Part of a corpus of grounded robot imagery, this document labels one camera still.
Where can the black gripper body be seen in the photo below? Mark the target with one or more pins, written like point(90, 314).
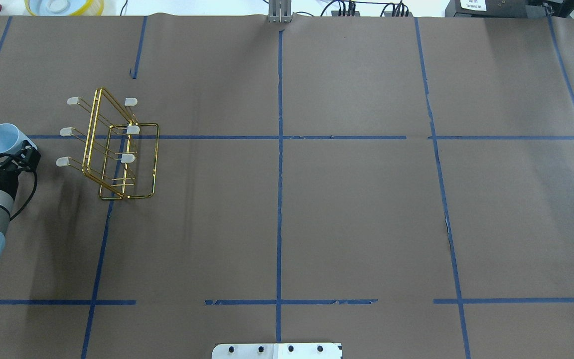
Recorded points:
point(1, 174)

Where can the light blue cup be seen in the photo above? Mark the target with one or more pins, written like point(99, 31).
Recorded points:
point(13, 140)

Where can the yellow bowl with blue lid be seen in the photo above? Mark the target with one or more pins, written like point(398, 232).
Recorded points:
point(64, 7)

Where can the gold wire cup holder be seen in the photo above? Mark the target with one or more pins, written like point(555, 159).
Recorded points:
point(120, 152)

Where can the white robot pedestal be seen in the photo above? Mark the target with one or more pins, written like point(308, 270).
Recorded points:
point(278, 351)

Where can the aluminium frame post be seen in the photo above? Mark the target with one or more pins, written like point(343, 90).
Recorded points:
point(279, 11)

